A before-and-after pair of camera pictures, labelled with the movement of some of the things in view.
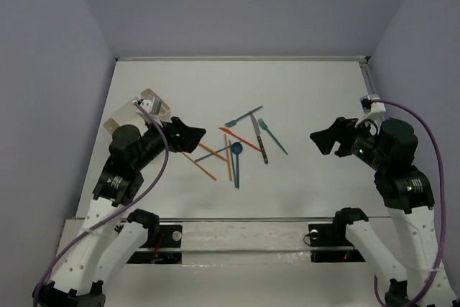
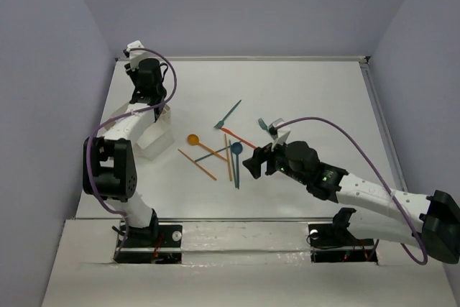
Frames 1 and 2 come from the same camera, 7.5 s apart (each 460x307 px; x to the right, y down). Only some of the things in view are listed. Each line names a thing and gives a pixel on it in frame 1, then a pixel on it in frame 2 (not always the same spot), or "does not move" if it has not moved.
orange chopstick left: [200, 166] does not move
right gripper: [341, 130] -> [261, 154]
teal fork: [233, 122] -> [221, 122]
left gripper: [176, 136] -> [133, 70]
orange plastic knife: [241, 139] does not move
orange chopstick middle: [228, 159] does not move
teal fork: [264, 126] does not move
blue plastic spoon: [236, 148] does not move
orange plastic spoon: [214, 152] does not move
